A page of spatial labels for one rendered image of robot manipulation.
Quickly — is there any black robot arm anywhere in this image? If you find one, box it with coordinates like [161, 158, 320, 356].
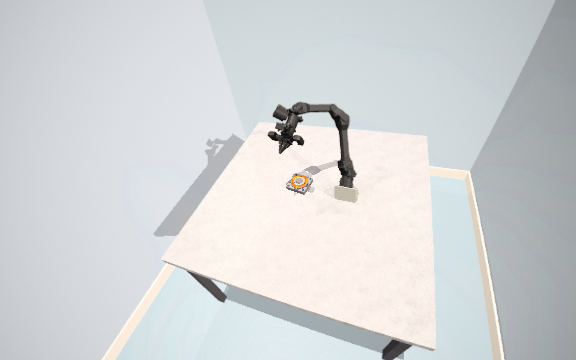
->
[272, 102, 357, 188]

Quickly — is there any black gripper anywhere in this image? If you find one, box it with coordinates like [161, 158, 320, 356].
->
[267, 123, 304, 154]

